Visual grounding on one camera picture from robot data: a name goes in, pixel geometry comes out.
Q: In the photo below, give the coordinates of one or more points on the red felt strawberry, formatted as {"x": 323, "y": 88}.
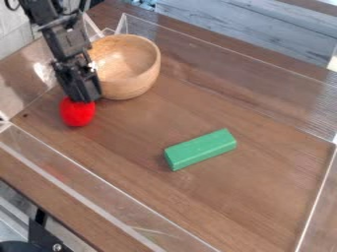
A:
{"x": 76, "y": 114}

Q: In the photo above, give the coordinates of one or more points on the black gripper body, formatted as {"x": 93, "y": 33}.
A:
{"x": 61, "y": 28}

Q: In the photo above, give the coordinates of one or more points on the black clamp mount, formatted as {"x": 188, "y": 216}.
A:
{"x": 40, "y": 241}

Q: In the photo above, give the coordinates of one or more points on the green rectangular block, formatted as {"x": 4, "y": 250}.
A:
{"x": 197, "y": 149}

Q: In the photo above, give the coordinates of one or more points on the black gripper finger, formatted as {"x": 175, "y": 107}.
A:
{"x": 86, "y": 89}
{"x": 65, "y": 79}

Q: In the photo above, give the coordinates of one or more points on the wooden bowl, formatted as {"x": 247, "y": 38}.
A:
{"x": 127, "y": 62}

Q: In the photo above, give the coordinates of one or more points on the clear acrylic enclosure wall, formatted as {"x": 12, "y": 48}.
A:
{"x": 263, "y": 198}

